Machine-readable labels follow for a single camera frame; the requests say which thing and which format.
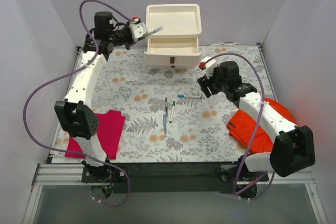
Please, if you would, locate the white teal capped marker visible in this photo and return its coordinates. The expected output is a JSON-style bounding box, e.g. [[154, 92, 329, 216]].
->
[[177, 94, 202, 99]]

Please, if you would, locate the white green pen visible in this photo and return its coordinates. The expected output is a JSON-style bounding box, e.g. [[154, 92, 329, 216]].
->
[[169, 101, 176, 123]]

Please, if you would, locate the dark blue pen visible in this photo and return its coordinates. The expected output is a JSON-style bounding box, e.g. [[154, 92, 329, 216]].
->
[[165, 97, 168, 116]]

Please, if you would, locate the light blue translucent pen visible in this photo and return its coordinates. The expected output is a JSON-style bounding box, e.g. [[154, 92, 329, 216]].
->
[[163, 113, 167, 137]]

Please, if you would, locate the white top drawer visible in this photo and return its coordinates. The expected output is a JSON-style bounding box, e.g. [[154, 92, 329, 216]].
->
[[144, 38, 202, 68]]

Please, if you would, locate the blue capped white pen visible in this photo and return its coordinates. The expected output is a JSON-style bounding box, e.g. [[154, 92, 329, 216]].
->
[[144, 26, 163, 37]]

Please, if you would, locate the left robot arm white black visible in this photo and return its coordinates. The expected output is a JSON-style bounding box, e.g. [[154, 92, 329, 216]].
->
[[54, 12, 146, 182]]

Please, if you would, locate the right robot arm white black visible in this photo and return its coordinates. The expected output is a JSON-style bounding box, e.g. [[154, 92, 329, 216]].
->
[[197, 58, 316, 181]]

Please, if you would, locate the orange crumpled cloth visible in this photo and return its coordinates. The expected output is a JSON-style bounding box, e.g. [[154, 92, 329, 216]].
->
[[227, 98, 296, 153]]

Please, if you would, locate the floral patterned table mat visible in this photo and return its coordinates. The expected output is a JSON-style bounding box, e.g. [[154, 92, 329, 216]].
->
[[91, 48, 245, 163]]

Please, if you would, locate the white stacked drawer unit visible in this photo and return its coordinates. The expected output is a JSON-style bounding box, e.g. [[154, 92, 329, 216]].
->
[[145, 4, 202, 38]]

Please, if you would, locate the magenta folded cloth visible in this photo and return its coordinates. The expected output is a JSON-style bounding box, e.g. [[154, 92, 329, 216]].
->
[[64, 110, 126, 160]]

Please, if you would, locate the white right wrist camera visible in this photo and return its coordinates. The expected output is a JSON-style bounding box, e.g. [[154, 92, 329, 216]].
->
[[199, 57, 218, 79]]

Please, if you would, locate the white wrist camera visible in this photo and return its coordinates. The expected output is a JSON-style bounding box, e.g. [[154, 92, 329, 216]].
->
[[129, 17, 148, 42], [199, 57, 218, 79]]

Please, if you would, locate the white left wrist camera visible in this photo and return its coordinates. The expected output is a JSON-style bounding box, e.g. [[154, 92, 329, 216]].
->
[[129, 17, 148, 42]]

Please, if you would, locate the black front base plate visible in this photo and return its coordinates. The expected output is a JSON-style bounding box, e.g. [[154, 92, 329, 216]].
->
[[81, 161, 269, 195]]

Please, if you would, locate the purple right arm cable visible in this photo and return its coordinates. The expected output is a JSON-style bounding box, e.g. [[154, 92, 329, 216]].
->
[[206, 52, 275, 202]]

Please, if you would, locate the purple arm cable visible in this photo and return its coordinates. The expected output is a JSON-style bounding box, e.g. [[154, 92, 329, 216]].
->
[[206, 52, 275, 202], [23, 0, 139, 207]]

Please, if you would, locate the aluminium front frame rail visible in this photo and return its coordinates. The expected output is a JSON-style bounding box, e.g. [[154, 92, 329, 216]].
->
[[32, 164, 328, 223]]

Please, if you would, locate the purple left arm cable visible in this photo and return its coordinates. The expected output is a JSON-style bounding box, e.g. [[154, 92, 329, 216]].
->
[[23, 0, 139, 207]]

